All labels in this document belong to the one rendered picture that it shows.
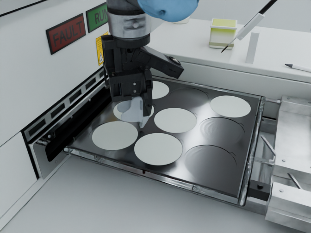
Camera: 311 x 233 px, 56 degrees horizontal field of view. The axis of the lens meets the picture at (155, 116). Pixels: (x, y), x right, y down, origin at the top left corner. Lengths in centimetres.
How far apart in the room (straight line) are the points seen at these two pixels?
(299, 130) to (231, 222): 29
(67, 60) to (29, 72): 11
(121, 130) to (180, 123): 14
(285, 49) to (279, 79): 16
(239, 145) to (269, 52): 37
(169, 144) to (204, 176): 11
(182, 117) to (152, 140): 11
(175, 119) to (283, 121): 27
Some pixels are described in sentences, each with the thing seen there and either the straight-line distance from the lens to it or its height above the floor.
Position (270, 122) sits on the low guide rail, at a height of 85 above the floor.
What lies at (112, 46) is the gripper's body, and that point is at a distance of 53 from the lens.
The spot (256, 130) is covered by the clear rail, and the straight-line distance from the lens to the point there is 69.
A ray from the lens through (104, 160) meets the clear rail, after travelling 59.
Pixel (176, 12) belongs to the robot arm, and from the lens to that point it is 39.
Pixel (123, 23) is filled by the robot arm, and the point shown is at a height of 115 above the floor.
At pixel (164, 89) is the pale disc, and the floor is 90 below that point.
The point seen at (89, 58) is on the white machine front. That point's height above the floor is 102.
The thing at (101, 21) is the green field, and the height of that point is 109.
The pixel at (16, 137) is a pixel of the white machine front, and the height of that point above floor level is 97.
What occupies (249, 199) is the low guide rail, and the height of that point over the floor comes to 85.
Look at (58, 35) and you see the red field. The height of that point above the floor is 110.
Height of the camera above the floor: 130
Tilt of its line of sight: 35 degrees down
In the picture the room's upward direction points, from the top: straight up
